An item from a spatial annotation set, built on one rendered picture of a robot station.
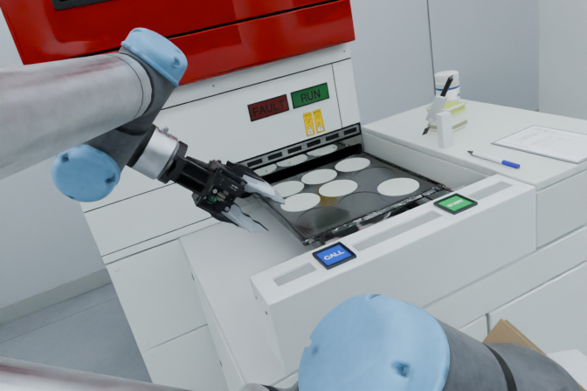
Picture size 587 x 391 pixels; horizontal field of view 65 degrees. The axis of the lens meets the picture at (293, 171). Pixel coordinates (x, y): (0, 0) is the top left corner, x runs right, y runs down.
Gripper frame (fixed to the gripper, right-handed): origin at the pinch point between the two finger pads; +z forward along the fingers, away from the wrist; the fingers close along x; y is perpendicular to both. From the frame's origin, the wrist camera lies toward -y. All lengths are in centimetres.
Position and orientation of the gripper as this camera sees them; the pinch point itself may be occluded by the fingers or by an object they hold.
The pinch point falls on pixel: (269, 212)
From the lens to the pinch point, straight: 82.0
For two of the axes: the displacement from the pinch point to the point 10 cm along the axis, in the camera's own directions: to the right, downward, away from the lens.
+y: 3.2, 2.1, -9.3
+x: 5.2, -8.5, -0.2
